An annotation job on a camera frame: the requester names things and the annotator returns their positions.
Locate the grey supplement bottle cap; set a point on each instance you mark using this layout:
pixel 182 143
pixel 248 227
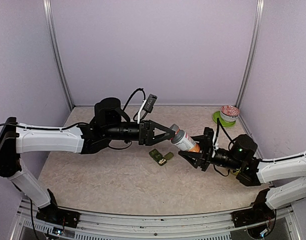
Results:
pixel 174 127

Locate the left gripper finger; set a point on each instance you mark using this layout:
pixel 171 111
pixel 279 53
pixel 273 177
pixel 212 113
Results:
pixel 161 137
pixel 165 130

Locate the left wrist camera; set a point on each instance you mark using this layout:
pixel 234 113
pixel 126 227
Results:
pixel 149 104

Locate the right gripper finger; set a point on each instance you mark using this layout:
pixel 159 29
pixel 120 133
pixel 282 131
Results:
pixel 193 158
pixel 204 141

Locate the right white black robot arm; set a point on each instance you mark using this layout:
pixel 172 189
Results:
pixel 290 167

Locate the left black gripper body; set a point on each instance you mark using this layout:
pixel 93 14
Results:
pixel 144 139

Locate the green saucer plate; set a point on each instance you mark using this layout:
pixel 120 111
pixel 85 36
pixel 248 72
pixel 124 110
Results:
pixel 216 115

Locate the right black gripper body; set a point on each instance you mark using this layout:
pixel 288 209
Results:
pixel 206 159

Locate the left aluminium frame post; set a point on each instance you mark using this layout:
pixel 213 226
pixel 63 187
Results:
pixel 47 6

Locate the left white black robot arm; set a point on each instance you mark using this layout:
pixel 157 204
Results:
pixel 110 122

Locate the right aluminium frame post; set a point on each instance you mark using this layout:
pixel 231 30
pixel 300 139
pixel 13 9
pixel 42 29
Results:
pixel 252 51

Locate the aluminium frame post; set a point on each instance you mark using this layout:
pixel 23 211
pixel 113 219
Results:
pixel 252 51
pixel 47 6

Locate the red patterned white bowl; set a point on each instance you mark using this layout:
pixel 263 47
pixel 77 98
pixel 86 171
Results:
pixel 229 113

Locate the orange grey-capped supplement bottle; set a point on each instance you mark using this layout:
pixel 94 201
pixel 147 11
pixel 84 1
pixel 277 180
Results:
pixel 184 142

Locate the lime green bowl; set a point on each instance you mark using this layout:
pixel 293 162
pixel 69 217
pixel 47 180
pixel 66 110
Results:
pixel 234 172

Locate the front aluminium rail base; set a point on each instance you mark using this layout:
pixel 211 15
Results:
pixel 108 226

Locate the green weekly pill organizer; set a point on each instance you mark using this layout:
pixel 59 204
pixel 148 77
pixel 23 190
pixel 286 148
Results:
pixel 159 158

